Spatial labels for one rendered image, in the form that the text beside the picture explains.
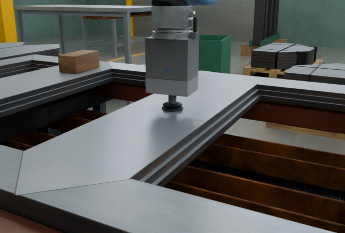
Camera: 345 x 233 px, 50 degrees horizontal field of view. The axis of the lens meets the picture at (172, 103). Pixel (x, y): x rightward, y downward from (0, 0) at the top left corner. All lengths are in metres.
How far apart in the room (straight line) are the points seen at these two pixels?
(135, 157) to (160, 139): 0.07
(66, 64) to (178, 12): 0.51
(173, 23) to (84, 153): 0.27
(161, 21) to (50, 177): 0.33
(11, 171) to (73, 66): 0.61
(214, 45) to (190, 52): 3.60
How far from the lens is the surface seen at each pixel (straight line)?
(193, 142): 0.60
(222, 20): 9.20
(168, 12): 0.66
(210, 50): 4.29
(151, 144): 0.56
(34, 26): 10.00
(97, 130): 0.62
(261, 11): 6.75
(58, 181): 0.47
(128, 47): 3.54
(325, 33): 8.70
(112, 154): 0.53
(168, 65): 0.68
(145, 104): 0.76
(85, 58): 1.11
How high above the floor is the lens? 1.06
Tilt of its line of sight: 16 degrees down
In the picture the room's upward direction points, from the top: straight up
